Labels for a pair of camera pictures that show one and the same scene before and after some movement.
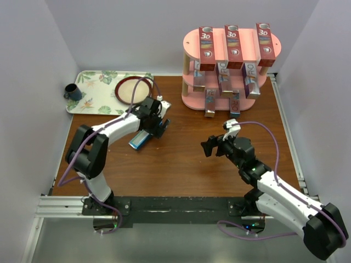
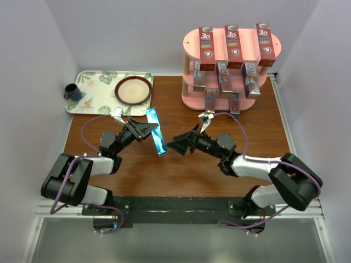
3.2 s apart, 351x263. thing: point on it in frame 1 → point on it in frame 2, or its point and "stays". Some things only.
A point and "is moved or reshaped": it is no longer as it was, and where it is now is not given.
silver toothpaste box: x=210 y=103 stays
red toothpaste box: x=265 y=49 stays
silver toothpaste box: x=235 y=104 stays
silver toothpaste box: x=199 y=80 stays
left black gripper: x=156 y=131 → x=144 y=127
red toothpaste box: x=207 y=59 stays
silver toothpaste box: x=251 y=80 stays
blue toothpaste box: x=140 y=138 is moved or reshaped
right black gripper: x=212 y=142 → x=181 y=143
